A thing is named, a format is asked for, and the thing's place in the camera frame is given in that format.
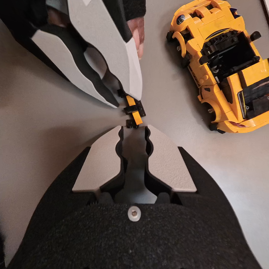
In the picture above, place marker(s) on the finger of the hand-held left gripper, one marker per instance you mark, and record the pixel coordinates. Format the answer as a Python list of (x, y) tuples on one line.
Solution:
[(100, 31), (63, 56)]

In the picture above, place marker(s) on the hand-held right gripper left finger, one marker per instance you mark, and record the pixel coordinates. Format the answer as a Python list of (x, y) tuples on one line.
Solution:
[(100, 166)]

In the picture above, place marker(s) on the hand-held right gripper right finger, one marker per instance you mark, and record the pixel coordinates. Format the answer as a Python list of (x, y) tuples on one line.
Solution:
[(170, 166)]

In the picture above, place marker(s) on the small black lego clip plate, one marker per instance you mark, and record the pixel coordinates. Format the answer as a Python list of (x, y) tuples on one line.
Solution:
[(132, 124)]

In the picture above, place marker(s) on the small orange lego tile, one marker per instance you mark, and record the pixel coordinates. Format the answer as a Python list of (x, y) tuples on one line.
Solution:
[(137, 118)]

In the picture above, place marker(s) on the black yellow lego plate assembly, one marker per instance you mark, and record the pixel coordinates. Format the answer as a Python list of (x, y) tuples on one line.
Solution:
[(130, 109)]

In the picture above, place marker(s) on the yellow lego car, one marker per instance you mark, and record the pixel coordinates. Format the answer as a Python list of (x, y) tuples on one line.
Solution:
[(220, 63)]

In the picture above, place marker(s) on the person's left hand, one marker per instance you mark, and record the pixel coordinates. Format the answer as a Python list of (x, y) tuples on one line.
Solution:
[(138, 37)]

